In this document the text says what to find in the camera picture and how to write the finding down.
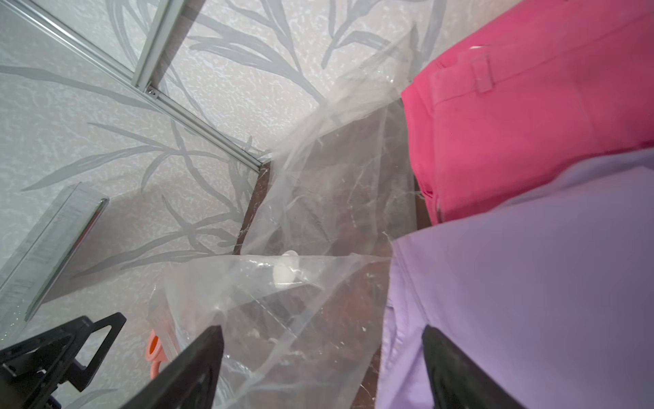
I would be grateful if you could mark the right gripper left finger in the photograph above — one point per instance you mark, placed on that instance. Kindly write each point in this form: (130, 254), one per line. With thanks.
(189, 380)

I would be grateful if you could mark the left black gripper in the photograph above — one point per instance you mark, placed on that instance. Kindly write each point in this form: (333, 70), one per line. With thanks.
(32, 370)

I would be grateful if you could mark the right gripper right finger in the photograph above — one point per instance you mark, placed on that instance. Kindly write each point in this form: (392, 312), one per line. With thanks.
(455, 380)

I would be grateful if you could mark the lilac garment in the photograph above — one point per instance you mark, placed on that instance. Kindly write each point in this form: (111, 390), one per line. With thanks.
(550, 294)

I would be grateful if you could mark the clear plastic vacuum bag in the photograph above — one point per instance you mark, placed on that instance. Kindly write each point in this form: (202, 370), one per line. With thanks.
(340, 192)

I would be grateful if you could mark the pink garment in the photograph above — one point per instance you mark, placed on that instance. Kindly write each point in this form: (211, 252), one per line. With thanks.
(540, 88)

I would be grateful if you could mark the white vacuum bag valve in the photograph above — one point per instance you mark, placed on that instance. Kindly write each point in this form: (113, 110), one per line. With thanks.
(285, 270)

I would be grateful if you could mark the pink watering can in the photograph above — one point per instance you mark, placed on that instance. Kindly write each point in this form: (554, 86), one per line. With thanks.
(155, 354)

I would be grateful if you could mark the clear plastic wall shelf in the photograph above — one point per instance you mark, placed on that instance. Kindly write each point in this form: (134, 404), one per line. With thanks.
(41, 258)

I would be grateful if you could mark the aluminium frame crossbar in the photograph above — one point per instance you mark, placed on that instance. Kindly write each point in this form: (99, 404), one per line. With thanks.
(139, 81)

